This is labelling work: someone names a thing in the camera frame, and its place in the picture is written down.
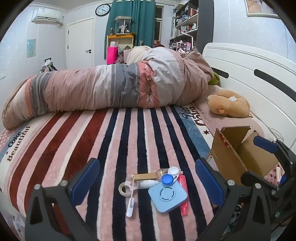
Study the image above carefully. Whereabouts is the white bed headboard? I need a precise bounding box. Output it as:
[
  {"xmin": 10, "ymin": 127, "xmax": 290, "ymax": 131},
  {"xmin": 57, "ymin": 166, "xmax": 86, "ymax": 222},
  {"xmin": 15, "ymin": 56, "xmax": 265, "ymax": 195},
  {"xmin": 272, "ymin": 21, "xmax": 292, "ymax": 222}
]
[{"xmin": 202, "ymin": 42, "xmax": 296, "ymax": 144}]

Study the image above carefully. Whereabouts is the green plush toy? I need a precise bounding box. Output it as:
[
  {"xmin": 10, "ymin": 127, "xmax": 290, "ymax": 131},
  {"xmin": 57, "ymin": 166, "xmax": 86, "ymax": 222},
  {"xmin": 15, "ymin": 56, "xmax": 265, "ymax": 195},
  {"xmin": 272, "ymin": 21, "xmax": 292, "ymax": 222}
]
[{"xmin": 208, "ymin": 71, "xmax": 221, "ymax": 86}]

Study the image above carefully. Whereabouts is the yellow shelf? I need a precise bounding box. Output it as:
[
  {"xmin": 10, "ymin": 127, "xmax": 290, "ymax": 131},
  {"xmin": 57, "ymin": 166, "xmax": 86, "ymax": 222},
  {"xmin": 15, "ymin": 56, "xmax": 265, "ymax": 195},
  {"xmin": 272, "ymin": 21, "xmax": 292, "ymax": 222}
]
[{"xmin": 107, "ymin": 34, "xmax": 136, "ymax": 56}]

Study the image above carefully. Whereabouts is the clear tape roll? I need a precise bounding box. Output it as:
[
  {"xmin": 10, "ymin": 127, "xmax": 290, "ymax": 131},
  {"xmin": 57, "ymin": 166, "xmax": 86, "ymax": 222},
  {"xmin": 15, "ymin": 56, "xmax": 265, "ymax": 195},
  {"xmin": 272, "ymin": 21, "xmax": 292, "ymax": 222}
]
[{"xmin": 118, "ymin": 181, "xmax": 137, "ymax": 195}]

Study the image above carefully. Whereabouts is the round wall clock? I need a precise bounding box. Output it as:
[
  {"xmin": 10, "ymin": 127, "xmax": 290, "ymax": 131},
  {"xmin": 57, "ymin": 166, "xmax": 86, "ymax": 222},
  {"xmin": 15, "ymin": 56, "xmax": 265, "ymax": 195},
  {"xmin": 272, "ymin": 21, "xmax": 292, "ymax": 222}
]
[{"xmin": 95, "ymin": 4, "xmax": 111, "ymax": 17}]

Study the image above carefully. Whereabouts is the blue white contact lens case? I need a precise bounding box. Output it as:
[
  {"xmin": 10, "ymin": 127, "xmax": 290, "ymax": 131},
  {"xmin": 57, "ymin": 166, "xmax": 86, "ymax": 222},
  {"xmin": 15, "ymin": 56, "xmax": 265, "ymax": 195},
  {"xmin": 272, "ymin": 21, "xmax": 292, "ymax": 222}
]
[{"xmin": 161, "ymin": 167, "xmax": 180, "ymax": 186}]

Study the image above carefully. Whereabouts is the pink corduroy pillow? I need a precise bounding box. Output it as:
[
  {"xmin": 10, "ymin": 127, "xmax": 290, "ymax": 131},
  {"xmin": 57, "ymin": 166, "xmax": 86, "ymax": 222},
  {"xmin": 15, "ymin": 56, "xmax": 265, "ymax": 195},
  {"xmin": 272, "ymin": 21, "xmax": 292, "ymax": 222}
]
[{"xmin": 193, "ymin": 85, "xmax": 265, "ymax": 139}]

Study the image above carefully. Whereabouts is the tan plush toy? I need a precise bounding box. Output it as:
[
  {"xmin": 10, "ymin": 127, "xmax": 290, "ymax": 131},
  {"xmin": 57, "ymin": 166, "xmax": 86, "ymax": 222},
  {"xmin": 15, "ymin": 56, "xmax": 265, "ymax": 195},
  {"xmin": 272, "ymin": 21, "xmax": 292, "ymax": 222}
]
[{"xmin": 207, "ymin": 89, "xmax": 250, "ymax": 118}]

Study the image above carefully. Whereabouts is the red tube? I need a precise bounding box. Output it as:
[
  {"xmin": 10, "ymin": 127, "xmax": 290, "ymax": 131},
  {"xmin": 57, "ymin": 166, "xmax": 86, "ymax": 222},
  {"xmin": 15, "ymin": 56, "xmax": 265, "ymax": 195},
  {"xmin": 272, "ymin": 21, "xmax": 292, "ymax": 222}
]
[{"xmin": 178, "ymin": 175, "xmax": 189, "ymax": 216}]

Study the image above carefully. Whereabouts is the glass display case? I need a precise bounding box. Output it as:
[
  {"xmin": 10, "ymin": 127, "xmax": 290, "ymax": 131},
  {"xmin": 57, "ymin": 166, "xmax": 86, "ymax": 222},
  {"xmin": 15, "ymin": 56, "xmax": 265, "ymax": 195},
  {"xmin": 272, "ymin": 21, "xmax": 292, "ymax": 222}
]
[{"xmin": 114, "ymin": 16, "xmax": 133, "ymax": 35}]

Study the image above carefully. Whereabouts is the pink grey striped quilt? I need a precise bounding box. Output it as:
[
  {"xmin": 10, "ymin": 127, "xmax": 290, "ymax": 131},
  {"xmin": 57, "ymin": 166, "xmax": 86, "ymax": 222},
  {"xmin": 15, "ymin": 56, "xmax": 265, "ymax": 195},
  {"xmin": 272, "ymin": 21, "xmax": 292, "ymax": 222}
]
[{"xmin": 2, "ymin": 46, "xmax": 214, "ymax": 130}]

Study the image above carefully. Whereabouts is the striped plush blanket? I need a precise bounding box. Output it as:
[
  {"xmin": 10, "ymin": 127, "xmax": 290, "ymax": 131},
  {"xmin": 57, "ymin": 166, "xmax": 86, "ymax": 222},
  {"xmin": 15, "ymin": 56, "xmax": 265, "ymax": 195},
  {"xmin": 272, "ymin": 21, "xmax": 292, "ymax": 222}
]
[{"xmin": 0, "ymin": 105, "xmax": 265, "ymax": 241}]

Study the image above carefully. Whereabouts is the cluttered bookshelf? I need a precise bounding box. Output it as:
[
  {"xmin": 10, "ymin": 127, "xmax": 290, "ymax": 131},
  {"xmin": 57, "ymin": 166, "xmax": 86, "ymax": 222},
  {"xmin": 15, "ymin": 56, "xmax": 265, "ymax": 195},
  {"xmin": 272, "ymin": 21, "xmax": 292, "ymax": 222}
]
[{"xmin": 170, "ymin": 0, "xmax": 199, "ymax": 50}]

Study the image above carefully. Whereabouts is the small white tube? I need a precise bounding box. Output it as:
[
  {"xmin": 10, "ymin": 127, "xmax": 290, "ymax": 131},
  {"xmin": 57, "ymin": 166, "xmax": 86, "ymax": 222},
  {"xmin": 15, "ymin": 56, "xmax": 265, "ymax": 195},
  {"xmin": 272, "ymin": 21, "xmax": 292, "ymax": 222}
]
[{"xmin": 136, "ymin": 180, "xmax": 160, "ymax": 189}]

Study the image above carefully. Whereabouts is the gold rectangular box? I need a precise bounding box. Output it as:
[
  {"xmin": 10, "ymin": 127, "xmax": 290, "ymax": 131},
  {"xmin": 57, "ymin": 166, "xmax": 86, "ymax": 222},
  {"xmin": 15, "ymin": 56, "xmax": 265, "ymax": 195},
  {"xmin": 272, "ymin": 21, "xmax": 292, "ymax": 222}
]
[{"xmin": 132, "ymin": 173, "xmax": 158, "ymax": 181}]

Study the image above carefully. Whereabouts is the white air conditioner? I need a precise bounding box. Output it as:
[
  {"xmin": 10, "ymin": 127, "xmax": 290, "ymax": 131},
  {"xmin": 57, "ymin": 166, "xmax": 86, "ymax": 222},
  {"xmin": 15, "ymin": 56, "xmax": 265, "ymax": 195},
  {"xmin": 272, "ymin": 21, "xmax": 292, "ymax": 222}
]
[{"xmin": 31, "ymin": 7, "xmax": 64, "ymax": 26}]

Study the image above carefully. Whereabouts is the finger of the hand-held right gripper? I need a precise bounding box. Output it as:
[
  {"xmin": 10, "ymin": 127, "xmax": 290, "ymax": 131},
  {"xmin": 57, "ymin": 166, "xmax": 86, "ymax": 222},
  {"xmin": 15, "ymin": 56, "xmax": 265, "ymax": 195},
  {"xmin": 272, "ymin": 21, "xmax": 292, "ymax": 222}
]
[
  {"xmin": 240, "ymin": 170, "xmax": 293, "ymax": 204},
  {"xmin": 253, "ymin": 136, "xmax": 296, "ymax": 176}
]

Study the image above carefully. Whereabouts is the dark grey cabinet panel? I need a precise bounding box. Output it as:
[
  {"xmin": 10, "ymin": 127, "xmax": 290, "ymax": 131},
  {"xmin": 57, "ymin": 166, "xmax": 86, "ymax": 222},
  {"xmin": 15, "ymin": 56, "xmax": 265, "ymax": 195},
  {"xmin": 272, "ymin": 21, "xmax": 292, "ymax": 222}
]
[{"xmin": 196, "ymin": 0, "xmax": 213, "ymax": 55}]

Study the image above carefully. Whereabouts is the white door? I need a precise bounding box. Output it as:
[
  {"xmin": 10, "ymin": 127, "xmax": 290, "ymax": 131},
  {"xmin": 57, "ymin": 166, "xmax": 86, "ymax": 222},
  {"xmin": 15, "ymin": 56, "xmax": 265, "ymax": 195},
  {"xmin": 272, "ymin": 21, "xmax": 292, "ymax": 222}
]
[{"xmin": 67, "ymin": 18, "xmax": 95, "ymax": 70}]

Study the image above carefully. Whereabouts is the framed wall picture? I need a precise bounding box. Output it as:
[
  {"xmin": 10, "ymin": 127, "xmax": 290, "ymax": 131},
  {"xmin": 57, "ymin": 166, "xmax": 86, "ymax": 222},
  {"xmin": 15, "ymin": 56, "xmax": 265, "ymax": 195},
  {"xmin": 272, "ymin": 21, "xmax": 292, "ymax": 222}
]
[{"xmin": 245, "ymin": 0, "xmax": 281, "ymax": 18}]

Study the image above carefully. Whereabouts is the white usb stick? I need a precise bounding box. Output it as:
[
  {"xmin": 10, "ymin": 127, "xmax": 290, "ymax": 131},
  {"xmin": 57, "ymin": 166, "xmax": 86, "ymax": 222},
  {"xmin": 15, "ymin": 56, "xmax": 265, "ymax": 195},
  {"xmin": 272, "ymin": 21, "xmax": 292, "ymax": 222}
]
[{"xmin": 126, "ymin": 197, "xmax": 136, "ymax": 218}]

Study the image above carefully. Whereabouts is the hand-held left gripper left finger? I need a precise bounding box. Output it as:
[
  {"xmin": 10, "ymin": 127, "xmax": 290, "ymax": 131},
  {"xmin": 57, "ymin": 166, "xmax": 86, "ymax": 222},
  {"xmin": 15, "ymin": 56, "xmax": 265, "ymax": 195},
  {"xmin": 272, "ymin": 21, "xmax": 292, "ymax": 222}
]
[{"xmin": 24, "ymin": 158, "xmax": 102, "ymax": 241}]

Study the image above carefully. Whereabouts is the white cable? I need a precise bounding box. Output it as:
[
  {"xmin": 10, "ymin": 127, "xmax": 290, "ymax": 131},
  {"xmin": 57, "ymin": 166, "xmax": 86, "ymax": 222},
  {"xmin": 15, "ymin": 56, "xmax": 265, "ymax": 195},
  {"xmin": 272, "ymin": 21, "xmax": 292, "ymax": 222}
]
[{"xmin": 251, "ymin": 111, "xmax": 285, "ymax": 142}]

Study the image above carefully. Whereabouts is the pink polka dot cloth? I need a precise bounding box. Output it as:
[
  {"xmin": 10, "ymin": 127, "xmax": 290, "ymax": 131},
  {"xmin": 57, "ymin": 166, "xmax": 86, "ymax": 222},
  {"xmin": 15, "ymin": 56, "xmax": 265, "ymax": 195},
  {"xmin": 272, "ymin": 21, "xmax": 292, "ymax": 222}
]
[{"xmin": 264, "ymin": 162, "xmax": 286, "ymax": 186}]

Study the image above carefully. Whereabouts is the blue wall poster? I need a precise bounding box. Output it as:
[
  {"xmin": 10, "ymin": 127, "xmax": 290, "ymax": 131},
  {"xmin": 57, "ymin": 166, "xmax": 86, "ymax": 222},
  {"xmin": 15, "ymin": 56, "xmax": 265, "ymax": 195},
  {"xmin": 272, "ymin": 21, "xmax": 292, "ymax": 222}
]
[{"xmin": 26, "ymin": 39, "xmax": 37, "ymax": 58}]

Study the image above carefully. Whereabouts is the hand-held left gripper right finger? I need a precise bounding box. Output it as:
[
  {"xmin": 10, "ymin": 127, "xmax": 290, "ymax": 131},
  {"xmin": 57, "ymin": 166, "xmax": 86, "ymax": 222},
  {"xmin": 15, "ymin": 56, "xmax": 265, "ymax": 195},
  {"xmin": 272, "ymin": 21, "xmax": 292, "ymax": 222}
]
[{"xmin": 195, "ymin": 159, "xmax": 271, "ymax": 241}]

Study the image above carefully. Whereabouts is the window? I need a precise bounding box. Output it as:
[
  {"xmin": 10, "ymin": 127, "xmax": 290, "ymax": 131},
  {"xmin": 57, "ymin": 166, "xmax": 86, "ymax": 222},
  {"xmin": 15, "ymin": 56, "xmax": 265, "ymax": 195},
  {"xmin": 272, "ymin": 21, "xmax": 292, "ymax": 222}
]
[{"xmin": 154, "ymin": 6, "xmax": 164, "ymax": 42}]

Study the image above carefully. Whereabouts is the teal curtain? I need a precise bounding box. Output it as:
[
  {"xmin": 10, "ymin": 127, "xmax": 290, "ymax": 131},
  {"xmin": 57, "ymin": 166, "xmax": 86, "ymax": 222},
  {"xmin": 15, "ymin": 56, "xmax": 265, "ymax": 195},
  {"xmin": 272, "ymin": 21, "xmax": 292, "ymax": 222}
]
[{"xmin": 105, "ymin": 0, "xmax": 156, "ymax": 48}]

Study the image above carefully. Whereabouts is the light blue square device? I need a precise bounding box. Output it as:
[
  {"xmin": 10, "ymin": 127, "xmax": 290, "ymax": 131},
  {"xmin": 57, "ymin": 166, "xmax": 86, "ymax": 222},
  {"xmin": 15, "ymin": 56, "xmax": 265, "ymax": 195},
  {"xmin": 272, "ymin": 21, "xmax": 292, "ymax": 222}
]
[{"xmin": 148, "ymin": 180, "xmax": 189, "ymax": 213}]

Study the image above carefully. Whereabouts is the pink gift bag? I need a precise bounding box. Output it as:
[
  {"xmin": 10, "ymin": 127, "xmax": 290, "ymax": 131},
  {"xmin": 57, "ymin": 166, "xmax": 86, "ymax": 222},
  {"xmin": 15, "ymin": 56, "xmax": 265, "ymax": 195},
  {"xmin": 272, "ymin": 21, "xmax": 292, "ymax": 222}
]
[{"xmin": 107, "ymin": 46, "xmax": 118, "ymax": 65}]

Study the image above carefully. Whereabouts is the brown cardboard box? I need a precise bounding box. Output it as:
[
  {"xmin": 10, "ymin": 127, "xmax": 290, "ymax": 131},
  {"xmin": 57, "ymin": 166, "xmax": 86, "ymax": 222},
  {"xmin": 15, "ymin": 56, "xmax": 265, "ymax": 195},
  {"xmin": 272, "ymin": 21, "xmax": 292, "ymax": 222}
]
[{"xmin": 206, "ymin": 126, "xmax": 279, "ymax": 186}]

